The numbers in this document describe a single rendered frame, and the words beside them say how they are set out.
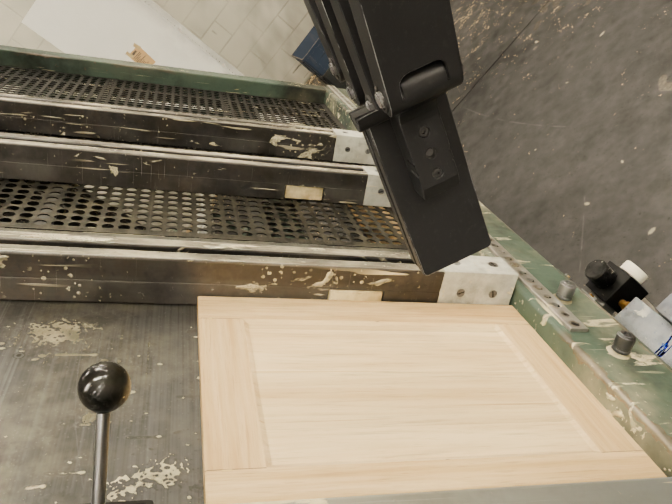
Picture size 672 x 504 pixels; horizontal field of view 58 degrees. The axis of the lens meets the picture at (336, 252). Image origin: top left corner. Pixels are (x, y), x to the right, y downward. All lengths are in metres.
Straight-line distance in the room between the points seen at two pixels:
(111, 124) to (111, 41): 2.98
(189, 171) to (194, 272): 0.43
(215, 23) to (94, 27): 1.64
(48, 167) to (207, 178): 0.29
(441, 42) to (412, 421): 0.56
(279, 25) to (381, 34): 5.76
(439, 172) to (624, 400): 0.63
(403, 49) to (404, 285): 0.75
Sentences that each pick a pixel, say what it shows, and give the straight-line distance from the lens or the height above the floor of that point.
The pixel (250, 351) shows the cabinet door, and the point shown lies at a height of 1.25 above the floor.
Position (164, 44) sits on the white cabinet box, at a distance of 4.47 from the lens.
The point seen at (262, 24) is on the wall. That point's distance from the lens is 5.91.
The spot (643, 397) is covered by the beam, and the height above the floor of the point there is 0.88.
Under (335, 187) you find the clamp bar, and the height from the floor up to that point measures 1.07.
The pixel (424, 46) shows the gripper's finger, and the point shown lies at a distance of 0.18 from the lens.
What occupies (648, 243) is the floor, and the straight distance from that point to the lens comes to 2.16.
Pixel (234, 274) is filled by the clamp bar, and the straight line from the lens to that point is 0.84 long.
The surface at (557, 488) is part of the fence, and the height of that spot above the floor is 1.04.
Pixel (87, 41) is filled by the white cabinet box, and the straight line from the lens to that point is 4.51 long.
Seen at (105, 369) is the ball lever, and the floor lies 1.45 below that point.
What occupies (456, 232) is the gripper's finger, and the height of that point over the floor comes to 1.43.
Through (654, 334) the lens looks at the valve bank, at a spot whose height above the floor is 0.74.
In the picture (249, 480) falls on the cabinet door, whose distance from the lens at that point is 0.60.
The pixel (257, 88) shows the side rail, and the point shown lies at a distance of 2.24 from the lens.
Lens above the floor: 1.57
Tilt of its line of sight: 27 degrees down
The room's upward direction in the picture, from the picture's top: 55 degrees counter-clockwise
